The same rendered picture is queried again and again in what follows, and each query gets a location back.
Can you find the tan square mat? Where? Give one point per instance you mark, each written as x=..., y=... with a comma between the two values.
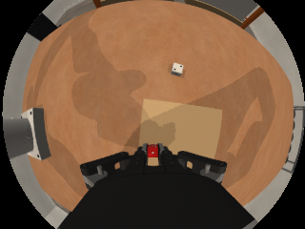
x=181, y=127

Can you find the red die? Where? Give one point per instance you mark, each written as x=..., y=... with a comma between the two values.
x=152, y=150

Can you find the white die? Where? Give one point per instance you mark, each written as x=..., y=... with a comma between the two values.
x=177, y=69

